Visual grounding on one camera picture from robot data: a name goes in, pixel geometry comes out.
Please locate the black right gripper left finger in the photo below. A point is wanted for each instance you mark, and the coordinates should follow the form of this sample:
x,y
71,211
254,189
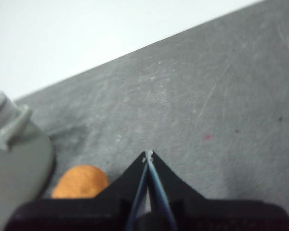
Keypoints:
x,y
125,187

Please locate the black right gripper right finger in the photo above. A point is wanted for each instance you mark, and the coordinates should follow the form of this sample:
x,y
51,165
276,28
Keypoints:
x,y
173,187

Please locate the orange-brown potato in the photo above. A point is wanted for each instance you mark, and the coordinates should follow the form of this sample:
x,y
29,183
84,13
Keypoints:
x,y
80,181

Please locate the pale green electric pot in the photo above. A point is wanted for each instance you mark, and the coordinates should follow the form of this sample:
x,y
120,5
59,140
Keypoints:
x,y
17,173

